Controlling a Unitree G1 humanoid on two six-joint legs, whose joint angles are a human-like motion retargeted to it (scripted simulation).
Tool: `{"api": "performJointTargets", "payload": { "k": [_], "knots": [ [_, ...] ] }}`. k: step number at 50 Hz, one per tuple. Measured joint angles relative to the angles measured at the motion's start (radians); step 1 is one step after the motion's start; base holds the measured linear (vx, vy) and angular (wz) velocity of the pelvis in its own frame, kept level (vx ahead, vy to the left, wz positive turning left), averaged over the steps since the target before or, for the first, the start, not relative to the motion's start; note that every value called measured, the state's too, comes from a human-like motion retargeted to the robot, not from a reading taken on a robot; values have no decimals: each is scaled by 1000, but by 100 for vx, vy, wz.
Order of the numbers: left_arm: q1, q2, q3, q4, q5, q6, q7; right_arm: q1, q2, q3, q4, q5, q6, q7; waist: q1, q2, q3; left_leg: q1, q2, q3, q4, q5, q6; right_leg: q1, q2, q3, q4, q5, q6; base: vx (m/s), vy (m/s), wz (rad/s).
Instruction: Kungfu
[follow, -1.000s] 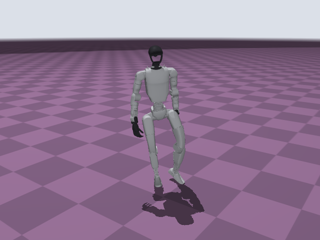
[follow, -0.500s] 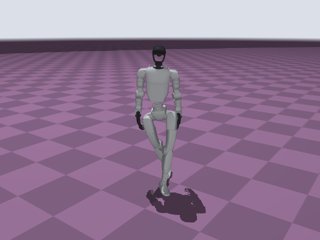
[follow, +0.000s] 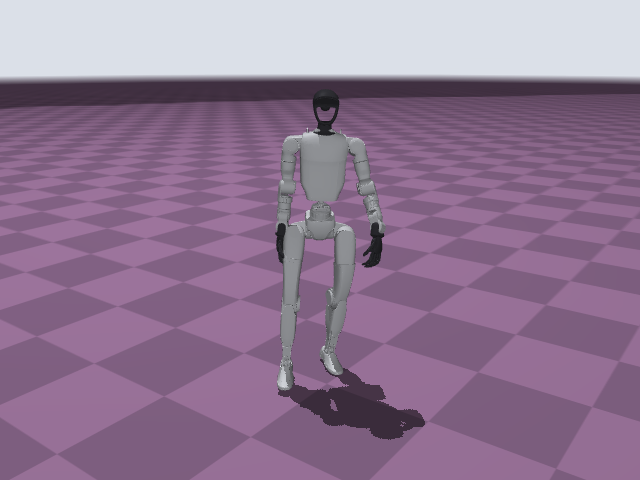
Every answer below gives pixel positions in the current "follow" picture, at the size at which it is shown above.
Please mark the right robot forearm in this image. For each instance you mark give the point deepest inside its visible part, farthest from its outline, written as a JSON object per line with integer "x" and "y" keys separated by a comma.
{"x": 284, "y": 207}

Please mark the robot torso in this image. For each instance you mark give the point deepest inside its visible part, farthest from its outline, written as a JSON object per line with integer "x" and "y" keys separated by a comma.
{"x": 322, "y": 176}

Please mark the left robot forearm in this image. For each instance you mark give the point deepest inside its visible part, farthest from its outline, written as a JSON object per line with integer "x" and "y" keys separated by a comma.
{"x": 373, "y": 210}

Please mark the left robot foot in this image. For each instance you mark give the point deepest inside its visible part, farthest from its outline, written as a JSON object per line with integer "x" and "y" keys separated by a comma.
{"x": 331, "y": 362}

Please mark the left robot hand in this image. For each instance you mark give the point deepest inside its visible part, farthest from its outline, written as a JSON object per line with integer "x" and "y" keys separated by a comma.
{"x": 375, "y": 247}

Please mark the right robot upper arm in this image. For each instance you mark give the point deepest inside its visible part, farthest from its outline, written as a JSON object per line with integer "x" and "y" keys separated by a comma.
{"x": 291, "y": 145}

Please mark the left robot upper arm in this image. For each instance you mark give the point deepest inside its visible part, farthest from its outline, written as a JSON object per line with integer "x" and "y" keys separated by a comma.
{"x": 361, "y": 164}

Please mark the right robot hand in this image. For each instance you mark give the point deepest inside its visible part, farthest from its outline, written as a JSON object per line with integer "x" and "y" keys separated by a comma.
{"x": 279, "y": 244}

